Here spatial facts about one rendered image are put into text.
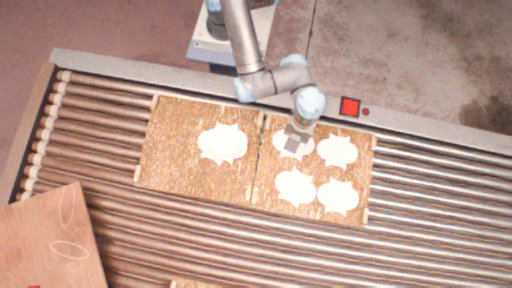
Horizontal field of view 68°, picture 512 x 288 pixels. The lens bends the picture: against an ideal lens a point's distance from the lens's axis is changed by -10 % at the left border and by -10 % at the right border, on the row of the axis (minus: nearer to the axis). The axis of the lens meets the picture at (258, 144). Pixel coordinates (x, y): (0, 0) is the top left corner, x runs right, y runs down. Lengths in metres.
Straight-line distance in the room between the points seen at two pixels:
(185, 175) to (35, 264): 0.58
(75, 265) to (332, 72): 1.93
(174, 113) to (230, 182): 0.33
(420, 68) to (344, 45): 0.54
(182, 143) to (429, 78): 1.89
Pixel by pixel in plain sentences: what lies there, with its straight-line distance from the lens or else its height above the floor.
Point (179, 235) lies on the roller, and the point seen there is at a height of 0.92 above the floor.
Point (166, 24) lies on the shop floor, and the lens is 2.84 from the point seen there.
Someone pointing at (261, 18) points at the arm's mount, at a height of 0.95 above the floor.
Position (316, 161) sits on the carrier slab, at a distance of 1.48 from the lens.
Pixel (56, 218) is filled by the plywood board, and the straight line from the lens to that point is 1.45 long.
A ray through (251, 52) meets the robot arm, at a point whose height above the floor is 1.37.
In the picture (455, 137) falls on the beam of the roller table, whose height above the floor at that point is 0.92.
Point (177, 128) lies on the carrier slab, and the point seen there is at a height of 0.94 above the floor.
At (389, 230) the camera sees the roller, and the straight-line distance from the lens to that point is 1.53.
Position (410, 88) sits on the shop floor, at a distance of 2.82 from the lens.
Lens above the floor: 2.35
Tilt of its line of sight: 73 degrees down
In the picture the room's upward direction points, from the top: 9 degrees clockwise
